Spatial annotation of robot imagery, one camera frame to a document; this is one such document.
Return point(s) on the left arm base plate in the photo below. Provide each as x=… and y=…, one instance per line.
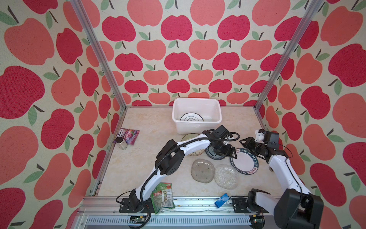
x=128, y=207

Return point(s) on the blue small box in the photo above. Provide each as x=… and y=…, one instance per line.
x=222, y=200

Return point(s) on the front aluminium rail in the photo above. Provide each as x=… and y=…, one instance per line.
x=189, y=213

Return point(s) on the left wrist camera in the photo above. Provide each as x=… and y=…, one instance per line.
x=221, y=132

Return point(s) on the white plate cloud emblem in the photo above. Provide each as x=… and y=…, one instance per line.
x=191, y=117

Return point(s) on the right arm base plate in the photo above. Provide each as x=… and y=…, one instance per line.
x=241, y=205

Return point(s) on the clear textured glass plate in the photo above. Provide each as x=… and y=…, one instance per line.
x=226, y=177

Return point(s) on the white plastic bin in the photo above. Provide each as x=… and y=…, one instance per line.
x=209, y=109

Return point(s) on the white plate green rim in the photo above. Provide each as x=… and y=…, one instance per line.
x=245, y=163

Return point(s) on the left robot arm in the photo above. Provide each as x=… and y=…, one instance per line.
x=171, y=157

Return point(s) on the purple snack packet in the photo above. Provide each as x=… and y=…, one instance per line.
x=128, y=135

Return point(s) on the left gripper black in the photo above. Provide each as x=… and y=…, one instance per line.
x=226, y=152

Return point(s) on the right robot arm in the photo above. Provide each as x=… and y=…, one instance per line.
x=297, y=208

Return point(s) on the grey glass plate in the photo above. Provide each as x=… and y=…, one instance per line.
x=202, y=171

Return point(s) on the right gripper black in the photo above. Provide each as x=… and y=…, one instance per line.
x=250, y=140

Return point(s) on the green snack packet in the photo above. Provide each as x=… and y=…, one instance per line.
x=162, y=197

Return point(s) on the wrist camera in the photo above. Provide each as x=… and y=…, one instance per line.
x=221, y=132
x=270, y=139

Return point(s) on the aluminium frame post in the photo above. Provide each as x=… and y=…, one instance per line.
x=98, y=50
x=311, y=11

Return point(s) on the left aluminium frame post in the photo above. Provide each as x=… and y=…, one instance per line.
x=98, y=50

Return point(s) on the right aluminium frame post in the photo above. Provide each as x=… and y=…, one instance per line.
x=311, y=11

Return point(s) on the cream plate with plant drawing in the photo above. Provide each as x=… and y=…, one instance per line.
x=189, y=137

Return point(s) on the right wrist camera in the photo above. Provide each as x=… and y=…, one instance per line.
x=270, y=139

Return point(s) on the blue patterned small plate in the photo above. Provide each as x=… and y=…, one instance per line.
x=211, y=153

